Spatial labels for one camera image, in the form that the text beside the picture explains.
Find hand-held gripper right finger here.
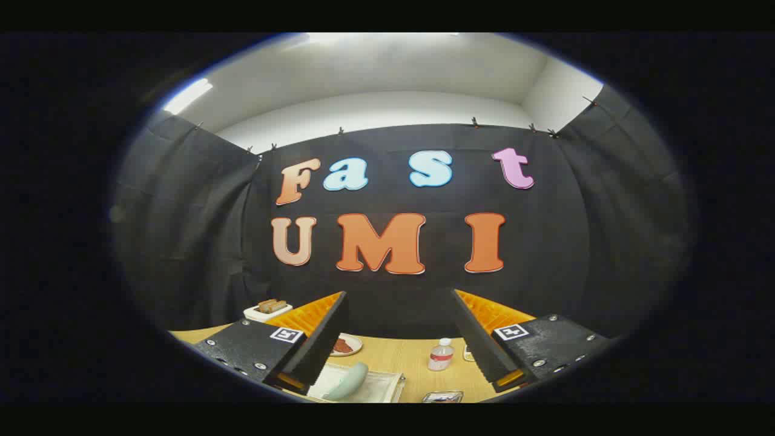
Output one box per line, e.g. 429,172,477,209
451,289,613,393

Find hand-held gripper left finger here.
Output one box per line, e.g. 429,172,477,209
193,291,350,393

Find pale green plate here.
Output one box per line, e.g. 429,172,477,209
324,362,369,400

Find white wire dish rack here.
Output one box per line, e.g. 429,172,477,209
306,362,407,403

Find beige round plate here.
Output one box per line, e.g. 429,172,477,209
330,333,364,357

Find clear red label water bottle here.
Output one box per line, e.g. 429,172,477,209
428,338,455,371

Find white toaster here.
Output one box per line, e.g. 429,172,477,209
243,301,293,322

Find white ribbed drip tray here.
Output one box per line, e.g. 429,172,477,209
308,363,403,403

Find ceiling light panel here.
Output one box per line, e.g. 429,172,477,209
306,33,461,45

